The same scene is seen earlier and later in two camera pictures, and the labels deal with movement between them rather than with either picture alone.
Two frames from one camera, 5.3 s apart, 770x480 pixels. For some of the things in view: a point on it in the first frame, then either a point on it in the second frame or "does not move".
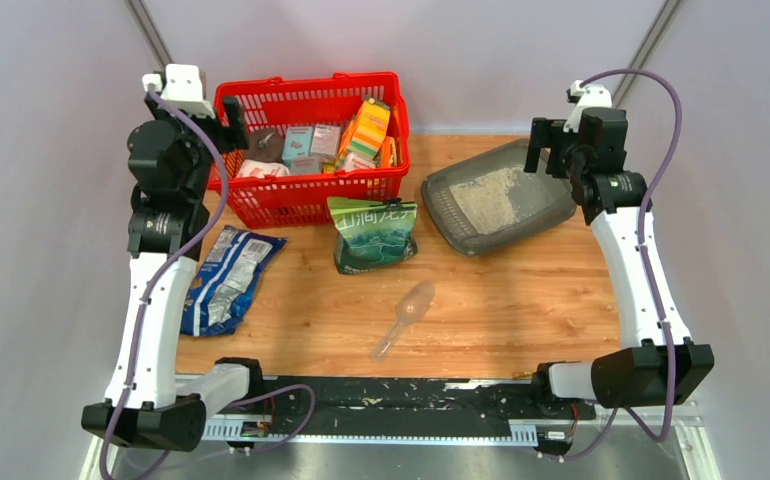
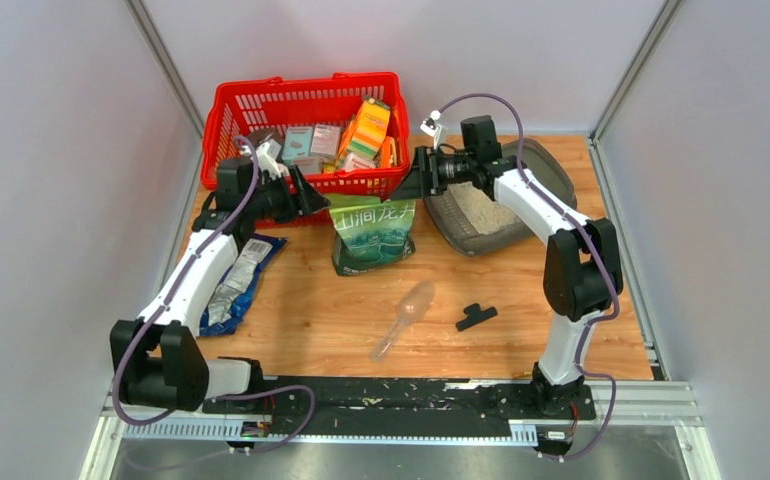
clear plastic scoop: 412,304 does not move
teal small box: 297,142 does not move
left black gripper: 234,136 → 309,201
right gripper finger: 542,136 → 421,181
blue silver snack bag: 224,283 does not move
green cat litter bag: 373,234 does not move
